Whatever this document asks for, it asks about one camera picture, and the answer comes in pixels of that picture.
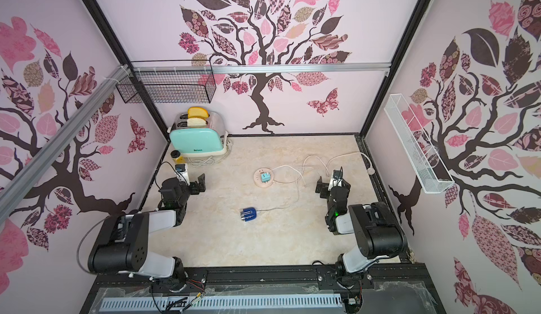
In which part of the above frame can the white usb charging cable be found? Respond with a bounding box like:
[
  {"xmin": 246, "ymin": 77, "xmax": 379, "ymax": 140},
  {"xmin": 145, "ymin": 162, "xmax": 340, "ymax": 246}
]
[{"xmin": 256, "ymin": 165, "xmax": 316, "ymax": 212}]

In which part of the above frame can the mint green usb charger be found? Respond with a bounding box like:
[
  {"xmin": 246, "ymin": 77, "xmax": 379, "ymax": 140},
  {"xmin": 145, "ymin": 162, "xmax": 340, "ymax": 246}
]
[{"xmin": 260, "ymin": 172, "xmax": 273, "ymax": 183}]

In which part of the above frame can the blue electric shaver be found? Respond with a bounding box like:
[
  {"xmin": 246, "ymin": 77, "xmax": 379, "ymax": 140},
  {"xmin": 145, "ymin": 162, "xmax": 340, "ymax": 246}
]
[{"xmin": 240, "ymin": 207, "xmax": 257, "ymax": 222}]

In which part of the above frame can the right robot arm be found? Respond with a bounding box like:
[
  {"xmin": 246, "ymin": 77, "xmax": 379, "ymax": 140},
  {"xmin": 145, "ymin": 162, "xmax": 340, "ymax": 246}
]
[{"xmin": 315, "ymin": 178, "xmax": 407, "ymax": 276}]

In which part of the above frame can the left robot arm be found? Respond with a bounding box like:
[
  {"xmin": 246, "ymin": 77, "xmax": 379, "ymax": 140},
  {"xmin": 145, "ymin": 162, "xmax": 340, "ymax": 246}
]
[{"xmin": 87, "ymin": 174, "xmax": 207, "ymax": 291}]

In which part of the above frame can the small yellow bottle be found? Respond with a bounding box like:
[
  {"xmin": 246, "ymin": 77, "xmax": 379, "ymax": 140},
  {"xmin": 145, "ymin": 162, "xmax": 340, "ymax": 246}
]
[{"xmin": 170, "ymin": 150, "xmax": 186, "ymax": 165}]

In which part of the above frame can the mint green toaster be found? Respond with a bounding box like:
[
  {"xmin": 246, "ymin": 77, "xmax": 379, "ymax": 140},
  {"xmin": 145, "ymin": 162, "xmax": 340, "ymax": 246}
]
[{"xmin": 169, "ymin": 110, "xmax": 228, "ymax": 158}]

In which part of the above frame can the white bread slice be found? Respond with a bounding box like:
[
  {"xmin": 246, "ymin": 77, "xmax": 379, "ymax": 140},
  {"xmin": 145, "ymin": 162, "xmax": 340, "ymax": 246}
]
[{"xmin": 187, "ymin": 117, "xmax": 208, "ymax": 128}]

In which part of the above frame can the yellow bread slice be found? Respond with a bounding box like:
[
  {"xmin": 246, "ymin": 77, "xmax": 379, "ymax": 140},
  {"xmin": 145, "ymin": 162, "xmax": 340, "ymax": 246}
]
[{"xmin": 187, "ymin": 106, "xmax": 210, "ymax": 119}]

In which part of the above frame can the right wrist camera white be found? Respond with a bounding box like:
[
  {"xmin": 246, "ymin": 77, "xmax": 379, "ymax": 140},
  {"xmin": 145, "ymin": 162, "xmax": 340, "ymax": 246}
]
[{"xmin": 330, "ymin": 168, "xmax": 344, "ymax": 188}]

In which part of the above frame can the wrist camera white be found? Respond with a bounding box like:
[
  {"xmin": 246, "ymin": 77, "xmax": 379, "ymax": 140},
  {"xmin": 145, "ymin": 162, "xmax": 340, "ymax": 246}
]
[
  {"xmin": 330, "ymin": 168, "xmax": 344, "ymax": 188},
  {"xmin": 174, "ymin": 163, "xmax": 190, "ymax": 185}
]

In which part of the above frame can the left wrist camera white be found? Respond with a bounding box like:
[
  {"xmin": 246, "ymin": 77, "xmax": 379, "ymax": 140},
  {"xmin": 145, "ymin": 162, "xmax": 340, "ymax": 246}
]
[{"xmin": 174, "ymin": 163, "xmax": 190, "ymax": 185}]

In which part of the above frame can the toaster white power cord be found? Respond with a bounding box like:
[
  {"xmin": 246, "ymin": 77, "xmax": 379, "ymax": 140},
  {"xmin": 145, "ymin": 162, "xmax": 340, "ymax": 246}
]
[{"xmin": 185, "ymin": 138, "xmax": 234, "ymax": 168}]

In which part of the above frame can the black wire basket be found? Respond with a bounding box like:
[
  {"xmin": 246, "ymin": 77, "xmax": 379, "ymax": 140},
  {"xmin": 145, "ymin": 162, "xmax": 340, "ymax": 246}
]
[{"xmin": 116, "ymin": 60, "xmax": 218, "ymax": 104}]

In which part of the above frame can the white wire shelf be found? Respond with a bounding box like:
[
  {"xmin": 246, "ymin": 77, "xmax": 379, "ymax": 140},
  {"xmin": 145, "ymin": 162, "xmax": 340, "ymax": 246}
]
[{"xmin": 384, "ymin": 94, "xmax": 454, "ymax": 194}]

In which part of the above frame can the white slotted cable duct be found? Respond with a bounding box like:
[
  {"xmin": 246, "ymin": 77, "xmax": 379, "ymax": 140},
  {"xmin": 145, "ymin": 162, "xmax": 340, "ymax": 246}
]
[{"xmin": 98, "ymin": 294, "xmax": 342, "ymax": 313}]

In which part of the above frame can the aluminium rail back wall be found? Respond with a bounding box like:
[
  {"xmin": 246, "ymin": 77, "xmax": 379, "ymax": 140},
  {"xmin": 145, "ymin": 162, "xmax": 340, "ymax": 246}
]
[{"xmin": 134, "ymin": 63, "xmax": 391, "ymax": 74}]

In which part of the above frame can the aluminium rail wall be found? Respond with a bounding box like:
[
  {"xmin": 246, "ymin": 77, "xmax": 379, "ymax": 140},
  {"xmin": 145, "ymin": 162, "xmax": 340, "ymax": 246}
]
[
  {"xmin": 134, "ymin": 63, "xmax": 391, "ymax": 74},
  {"xmin": 1, "ymin": 65, "xmax": 128, "ymax": 222}
]

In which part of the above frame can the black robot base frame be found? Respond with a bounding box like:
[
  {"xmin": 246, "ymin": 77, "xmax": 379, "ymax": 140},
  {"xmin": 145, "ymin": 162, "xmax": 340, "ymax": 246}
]
[{"xmin": 81, "ymin": 261, "xmax": 445, "ymax": 313}]

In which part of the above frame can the aluminium rail left wall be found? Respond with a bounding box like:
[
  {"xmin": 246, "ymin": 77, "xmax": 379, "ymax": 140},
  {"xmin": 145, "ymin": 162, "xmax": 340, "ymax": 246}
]
[{"xmin": 1, "ymin": 65, "xmax": 128, "ymax": 222}]

